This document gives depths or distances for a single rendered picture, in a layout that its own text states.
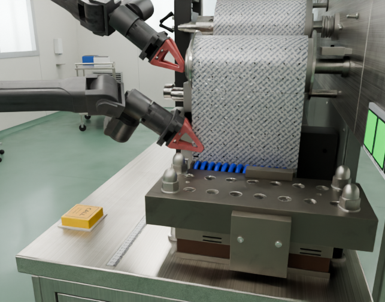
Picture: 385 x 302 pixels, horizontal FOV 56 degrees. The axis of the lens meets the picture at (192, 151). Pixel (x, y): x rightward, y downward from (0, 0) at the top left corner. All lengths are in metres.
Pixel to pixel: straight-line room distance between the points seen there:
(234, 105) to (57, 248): 0.47
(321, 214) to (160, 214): 0.29
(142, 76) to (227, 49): 6.07
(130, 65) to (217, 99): 6.15
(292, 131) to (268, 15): 0.35
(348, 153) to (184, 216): 0.38
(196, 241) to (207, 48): 0.40
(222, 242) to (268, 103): 0.30
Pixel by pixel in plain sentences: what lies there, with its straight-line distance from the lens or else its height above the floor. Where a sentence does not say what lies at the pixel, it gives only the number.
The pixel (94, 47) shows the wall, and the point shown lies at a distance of 7.20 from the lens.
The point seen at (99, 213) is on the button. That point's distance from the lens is 0.89.
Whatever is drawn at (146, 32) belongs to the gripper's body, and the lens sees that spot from 0.88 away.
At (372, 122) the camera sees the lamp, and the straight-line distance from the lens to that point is 0.56.
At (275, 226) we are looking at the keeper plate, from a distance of 0.64.
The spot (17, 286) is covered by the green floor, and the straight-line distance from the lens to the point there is 2.34.
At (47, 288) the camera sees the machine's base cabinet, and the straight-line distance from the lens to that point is 0.83.
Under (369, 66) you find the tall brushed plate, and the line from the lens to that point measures 0.65.
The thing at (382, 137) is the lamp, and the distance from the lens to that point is 0.51.
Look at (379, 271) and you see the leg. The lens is 1.15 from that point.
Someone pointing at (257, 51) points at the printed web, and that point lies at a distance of 0.79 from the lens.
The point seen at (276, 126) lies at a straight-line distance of 0.79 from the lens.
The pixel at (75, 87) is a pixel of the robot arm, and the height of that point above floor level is 1.21.
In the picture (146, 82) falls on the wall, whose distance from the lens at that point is 6.84.
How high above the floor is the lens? 1.31
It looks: 18 degrees down
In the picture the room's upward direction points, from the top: straight up
